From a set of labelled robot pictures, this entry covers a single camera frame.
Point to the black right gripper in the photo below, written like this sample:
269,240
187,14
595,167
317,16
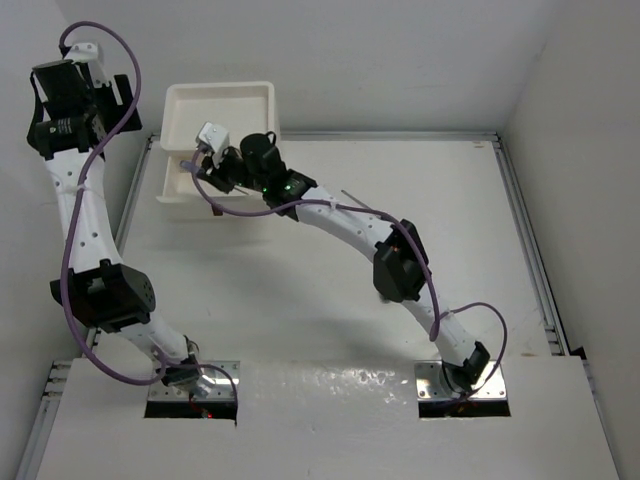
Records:
216,172

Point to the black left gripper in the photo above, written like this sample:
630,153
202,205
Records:
120,92

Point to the blue red-collared screwdriver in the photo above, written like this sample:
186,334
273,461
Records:
188,165

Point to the white three-drawer cabinet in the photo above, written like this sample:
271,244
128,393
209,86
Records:
243,108

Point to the long green-handled screwdriver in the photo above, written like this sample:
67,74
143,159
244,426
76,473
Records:
355,199

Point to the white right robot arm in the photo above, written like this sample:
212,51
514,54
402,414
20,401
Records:
400,265

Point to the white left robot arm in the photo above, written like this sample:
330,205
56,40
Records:
76,112

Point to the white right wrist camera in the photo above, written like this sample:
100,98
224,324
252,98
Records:
212,139

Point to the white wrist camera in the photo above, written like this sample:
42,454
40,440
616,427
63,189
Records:
212,139
88,55

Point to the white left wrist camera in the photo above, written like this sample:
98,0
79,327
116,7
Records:
88,55

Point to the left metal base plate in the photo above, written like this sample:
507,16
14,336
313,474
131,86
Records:
208,380

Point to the metal base plate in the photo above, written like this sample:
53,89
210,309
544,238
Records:
208,380
436,383

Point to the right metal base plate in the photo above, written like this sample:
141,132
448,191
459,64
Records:
436,383

